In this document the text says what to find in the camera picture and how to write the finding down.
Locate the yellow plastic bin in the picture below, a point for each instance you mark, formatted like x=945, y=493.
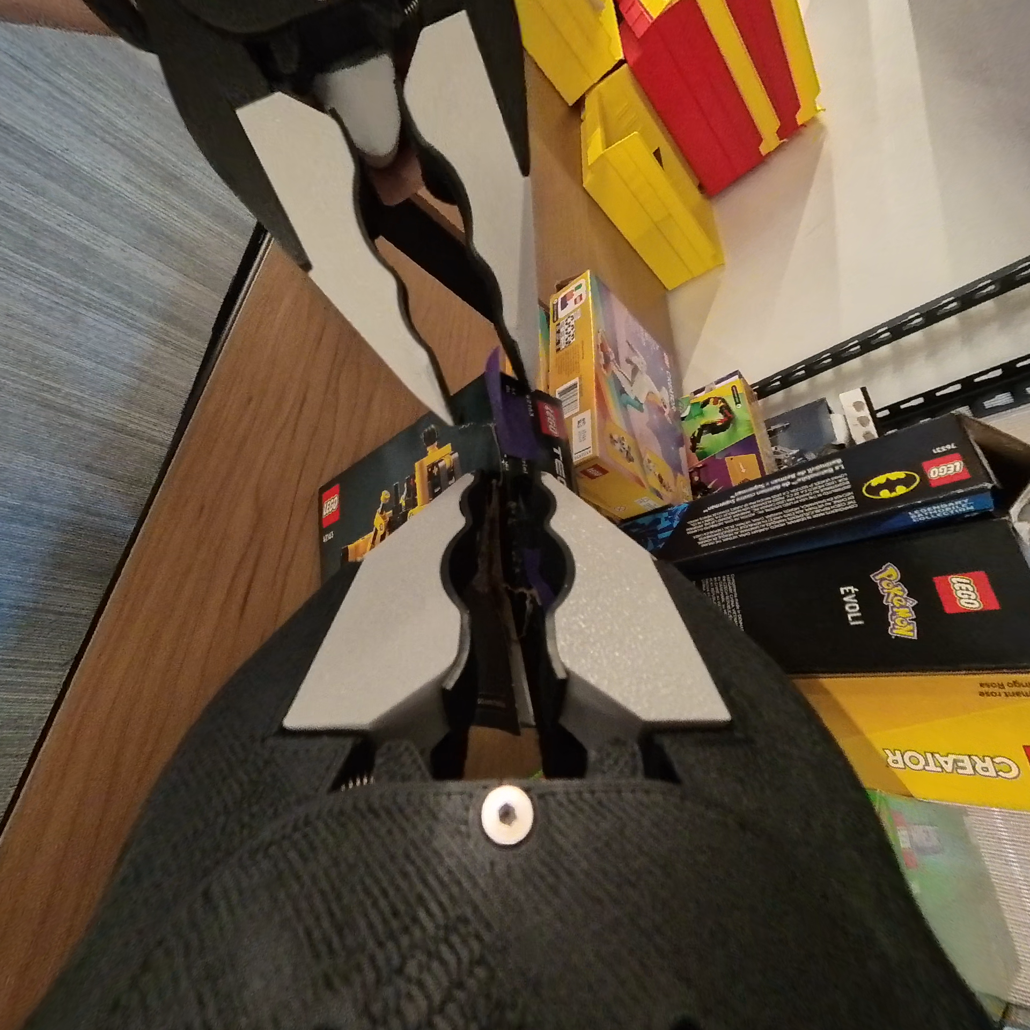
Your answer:
x=563, y=40
x=644, y=201

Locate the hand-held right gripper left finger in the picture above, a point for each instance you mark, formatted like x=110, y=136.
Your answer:
x=378, y=652

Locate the black bat logo toy box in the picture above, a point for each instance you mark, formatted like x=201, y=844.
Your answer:
x=805, y=507

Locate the small black yellow toy box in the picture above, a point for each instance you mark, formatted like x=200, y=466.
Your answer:
x=386, y=491

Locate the grey toy box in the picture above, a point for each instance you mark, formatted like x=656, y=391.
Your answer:
x=805, y=426

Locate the green toy box white edge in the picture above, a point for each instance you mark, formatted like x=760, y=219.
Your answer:
x=966, y=885

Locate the wooden desk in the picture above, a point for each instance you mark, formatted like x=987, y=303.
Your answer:
x=201, y=563

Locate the black toy box yellow logo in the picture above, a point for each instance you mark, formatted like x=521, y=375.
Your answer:
x=845, y=611

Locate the purple green toy box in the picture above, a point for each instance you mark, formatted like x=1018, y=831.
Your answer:
x=724, y=434

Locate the yellow flamingo toy box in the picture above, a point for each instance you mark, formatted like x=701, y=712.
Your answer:
x=925, y=724

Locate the orange toy box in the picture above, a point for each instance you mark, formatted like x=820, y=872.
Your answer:
x=619, y=386

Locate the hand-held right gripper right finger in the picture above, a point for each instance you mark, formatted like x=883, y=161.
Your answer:
x=644, y=644

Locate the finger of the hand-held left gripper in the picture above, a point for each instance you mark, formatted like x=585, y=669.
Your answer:
x=322, y=217
x=475, y=121

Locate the black metal rack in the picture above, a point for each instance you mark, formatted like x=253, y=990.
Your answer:
x=885, y=354

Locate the wooden rack shelf board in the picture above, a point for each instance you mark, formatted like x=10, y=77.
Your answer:
x=587, y=265

